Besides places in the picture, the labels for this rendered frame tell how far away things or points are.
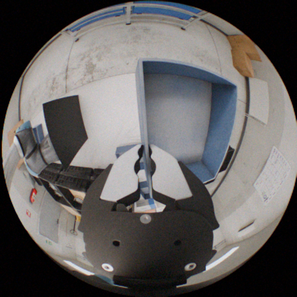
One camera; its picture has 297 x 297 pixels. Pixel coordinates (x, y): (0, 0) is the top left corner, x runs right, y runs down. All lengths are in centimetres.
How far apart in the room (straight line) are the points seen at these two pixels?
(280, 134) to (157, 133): 256
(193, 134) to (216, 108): 8
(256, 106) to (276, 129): 72
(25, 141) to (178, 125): 53
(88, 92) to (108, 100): 13
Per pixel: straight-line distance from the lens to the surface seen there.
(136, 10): 158
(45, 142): 50
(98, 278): 27
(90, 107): 58
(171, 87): 17
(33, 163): 53
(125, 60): 133
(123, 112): 54
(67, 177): 78
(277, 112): 262
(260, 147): 271
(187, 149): 22
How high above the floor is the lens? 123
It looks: 57 degrees down
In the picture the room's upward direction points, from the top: 163 degrees clockwise
